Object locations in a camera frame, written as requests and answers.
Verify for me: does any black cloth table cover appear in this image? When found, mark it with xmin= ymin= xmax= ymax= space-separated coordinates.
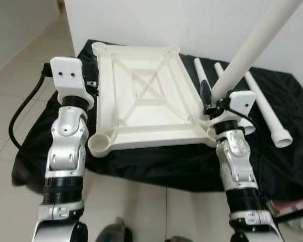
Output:
xmin=11 ymin=39 xmax=303 ymax=192

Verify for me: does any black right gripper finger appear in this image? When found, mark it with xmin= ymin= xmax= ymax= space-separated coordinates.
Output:
xmin=200 ymin=81 xmax=215 ymax=109

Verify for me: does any white plastic children table top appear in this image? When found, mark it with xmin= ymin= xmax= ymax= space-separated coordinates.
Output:
xmin=87 ymin=42 xmax=217 ymax=158

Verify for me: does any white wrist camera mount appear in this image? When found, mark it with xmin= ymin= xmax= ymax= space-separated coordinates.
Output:
xmin=50 ymin=57 xmax=95 ymax=109
xmin=208 ymin=91 xmax=257 ymax=133

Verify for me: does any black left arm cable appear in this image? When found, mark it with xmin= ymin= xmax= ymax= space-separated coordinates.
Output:
xmin=8 ymin=63 xmax=53 ymax=152

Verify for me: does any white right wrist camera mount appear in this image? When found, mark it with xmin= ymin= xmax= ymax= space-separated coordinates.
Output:
xmin=208 ymin=91 xmax=257 ymax=133

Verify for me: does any grey left robot leg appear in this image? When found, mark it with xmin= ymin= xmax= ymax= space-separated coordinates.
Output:
xmin=98 ymin=217 xmax=134 ymax=242

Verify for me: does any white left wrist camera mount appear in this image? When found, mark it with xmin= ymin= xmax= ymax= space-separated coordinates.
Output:
xmin=50 ymin=57 xmax=95 ymax=109

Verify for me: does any black metal table leg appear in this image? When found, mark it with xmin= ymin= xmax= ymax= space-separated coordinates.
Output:
xmin=272 ymin=207 xmax=303 ymax=225

